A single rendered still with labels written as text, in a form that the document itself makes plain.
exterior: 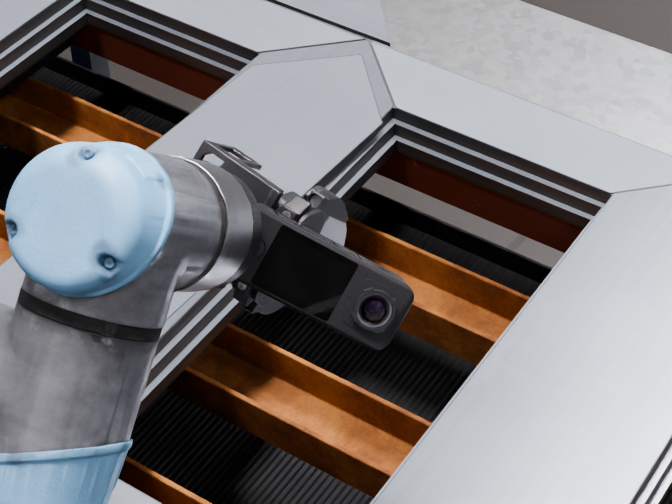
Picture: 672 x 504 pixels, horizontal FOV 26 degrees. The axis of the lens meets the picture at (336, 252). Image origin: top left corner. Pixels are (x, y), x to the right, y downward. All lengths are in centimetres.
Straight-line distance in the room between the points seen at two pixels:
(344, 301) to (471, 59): 103
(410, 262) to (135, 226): 98
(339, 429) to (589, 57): 64
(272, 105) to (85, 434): 92
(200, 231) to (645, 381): 67
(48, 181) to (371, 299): 25
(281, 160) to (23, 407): 84
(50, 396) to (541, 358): 70
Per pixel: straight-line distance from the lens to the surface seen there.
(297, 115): 160
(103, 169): 70
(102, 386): 73
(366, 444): 150
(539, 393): 132
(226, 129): 158
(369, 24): 186
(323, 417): 153
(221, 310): 143
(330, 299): 87
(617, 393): 133
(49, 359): 73
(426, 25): 193
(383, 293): 87
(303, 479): 164
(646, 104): 183
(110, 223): 69
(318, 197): 92
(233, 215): 79
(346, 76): 165
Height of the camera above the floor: 186
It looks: 44 degrees down
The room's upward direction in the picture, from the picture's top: straight up
